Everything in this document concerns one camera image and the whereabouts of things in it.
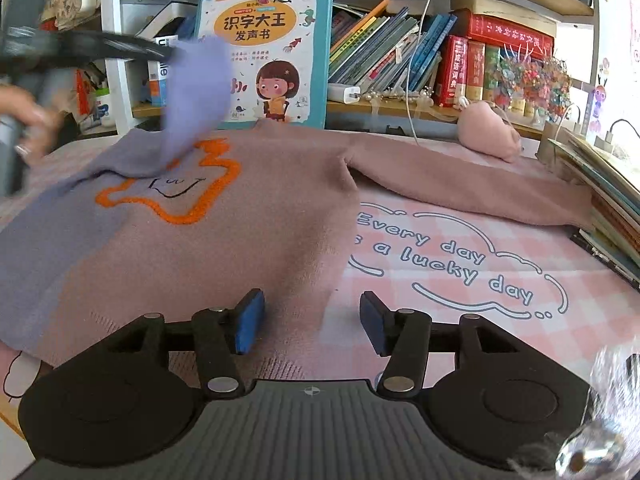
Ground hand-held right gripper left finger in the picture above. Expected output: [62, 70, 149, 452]
[97, 288, 266, 395]

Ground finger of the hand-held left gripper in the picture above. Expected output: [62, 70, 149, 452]
[70, 30, 180, 65]

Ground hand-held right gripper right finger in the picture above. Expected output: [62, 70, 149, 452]
[360, 290, 527, 395]

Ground pink and purple sweater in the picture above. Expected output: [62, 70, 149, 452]
[0, 35, 596, 372]

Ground person's left hand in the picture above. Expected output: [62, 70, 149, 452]
[0, 84, 66, 167]

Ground white shelf unit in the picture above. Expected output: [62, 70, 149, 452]
[100, 0, 201, 137]

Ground blue and white box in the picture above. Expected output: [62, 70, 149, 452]
[149, 35, 182, 109]

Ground pink checked desk mat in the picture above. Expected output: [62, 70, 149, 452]
[0, 125, 640, 461]

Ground large teal children's book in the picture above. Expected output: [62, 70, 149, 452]
[192, 0, 332, 130]

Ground wooden bookshelf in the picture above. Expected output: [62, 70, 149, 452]
[117, 0, 597, 142]

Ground white charger plug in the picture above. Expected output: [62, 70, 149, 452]
[327, 84, 362, 104]

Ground pink plush toy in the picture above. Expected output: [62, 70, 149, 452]
[457, 101, 524, 163]

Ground clear plastic wrap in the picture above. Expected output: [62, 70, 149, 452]
[510, 345, 640, 480]

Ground row of thin children's books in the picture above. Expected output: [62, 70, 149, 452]
[327, 0, 458, 102]

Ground thick red dictionary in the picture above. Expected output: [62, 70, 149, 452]
[434, 35, 469, 109]

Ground stack of picture books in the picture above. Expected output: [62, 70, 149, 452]
[542, 130, 640, 292]

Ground beaded flower ornament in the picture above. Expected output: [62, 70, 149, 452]
[495, 42, 574, 122]

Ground flat red book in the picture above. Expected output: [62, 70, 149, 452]
[452, 10, 557, 55]

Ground white cable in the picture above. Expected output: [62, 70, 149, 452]
[404, 0, 438, 135]

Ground black charging cable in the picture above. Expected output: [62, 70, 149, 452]
[602, 119, 640, 153]

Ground cartoon wall sticker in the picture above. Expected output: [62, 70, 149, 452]
[589, 57, 617, 136]

